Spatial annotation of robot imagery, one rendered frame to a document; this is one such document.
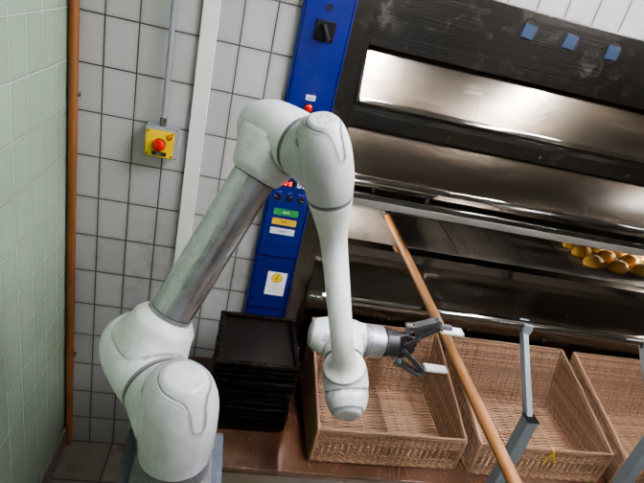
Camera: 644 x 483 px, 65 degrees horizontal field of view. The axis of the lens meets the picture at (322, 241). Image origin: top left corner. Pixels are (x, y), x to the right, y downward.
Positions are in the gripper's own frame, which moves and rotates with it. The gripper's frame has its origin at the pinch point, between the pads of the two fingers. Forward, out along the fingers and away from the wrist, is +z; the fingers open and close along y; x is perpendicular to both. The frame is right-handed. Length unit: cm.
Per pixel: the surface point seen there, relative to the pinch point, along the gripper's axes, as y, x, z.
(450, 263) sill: 2, -60, 21
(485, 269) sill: 2, -60, 36
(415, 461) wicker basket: 58, -11, 11
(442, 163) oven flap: -37, -61, 4
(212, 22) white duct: -66, -58, -82
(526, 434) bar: 29.0, -0.4, 37.0
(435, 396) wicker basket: 52, -40, 25
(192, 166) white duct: -19, -58, -83
